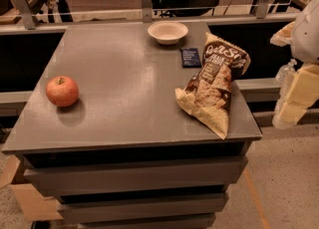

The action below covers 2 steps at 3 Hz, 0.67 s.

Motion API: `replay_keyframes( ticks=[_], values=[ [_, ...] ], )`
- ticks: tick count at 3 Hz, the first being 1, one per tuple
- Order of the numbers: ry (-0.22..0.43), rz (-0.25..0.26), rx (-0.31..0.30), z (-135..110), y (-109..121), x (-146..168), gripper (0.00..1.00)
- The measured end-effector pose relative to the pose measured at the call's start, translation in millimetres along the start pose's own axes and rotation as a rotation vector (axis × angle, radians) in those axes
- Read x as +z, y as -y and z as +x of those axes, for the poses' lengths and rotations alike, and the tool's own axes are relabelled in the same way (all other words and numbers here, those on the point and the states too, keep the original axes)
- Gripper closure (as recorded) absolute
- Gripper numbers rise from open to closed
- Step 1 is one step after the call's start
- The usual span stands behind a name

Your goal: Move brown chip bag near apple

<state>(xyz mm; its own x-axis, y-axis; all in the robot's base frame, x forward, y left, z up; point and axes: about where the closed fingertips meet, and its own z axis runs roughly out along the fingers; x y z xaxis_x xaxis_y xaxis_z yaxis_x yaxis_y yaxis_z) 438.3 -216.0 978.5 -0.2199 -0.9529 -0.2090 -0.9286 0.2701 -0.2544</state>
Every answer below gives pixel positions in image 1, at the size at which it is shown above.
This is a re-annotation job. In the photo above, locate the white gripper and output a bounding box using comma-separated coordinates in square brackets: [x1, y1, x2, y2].
[270, 0, 319, 129]

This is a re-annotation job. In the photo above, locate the brown chip bag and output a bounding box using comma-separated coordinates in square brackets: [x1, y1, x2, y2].
[175, 33, 250, 139]

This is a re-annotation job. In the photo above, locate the red apple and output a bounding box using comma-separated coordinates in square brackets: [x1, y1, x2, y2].
[46, 76, 79, 108]

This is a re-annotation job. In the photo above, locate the clear sanitizer bottle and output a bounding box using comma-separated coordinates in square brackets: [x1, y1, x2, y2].
[275, 59, 297, 85]

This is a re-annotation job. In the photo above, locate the dark blue snack bar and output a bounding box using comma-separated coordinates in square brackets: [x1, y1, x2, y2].
[180, 48, 201, 68]

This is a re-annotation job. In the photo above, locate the round black table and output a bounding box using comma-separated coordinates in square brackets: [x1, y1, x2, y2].
[152, 0, 219, 18]

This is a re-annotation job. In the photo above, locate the grey drawer cabinet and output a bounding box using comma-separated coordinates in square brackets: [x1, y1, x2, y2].
[3, 23, 261, 229]

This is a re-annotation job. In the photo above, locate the cardboard box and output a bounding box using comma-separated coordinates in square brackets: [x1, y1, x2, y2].
[0, 155, 62, 222]

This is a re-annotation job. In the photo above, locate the metal railing bracket middle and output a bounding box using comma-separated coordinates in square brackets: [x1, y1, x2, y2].
[142, 0, 153, 23]

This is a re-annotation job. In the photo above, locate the metal railing bracket left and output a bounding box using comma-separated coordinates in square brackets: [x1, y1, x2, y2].
[13, 0, 37, 30]

